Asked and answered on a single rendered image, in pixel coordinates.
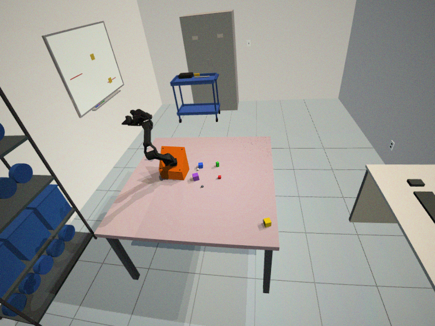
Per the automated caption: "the yellow block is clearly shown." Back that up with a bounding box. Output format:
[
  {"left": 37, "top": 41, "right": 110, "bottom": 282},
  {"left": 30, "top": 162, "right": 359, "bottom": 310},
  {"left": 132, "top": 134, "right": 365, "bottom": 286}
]
[{"left": 263, "top": 218, "right": 272, "bottom": 227}]

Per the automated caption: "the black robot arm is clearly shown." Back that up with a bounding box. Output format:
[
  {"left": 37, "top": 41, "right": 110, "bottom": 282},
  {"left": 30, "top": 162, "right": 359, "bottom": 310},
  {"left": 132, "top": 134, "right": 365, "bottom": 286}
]
[{"left": 130, "top": 109, "right": 177, "bottom": 167}]

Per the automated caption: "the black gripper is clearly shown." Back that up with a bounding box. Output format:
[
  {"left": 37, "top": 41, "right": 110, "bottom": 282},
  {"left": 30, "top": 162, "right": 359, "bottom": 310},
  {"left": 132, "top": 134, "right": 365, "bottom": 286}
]
[{"left": 122, "top": 116, "right": 141, "bottom": 126}]

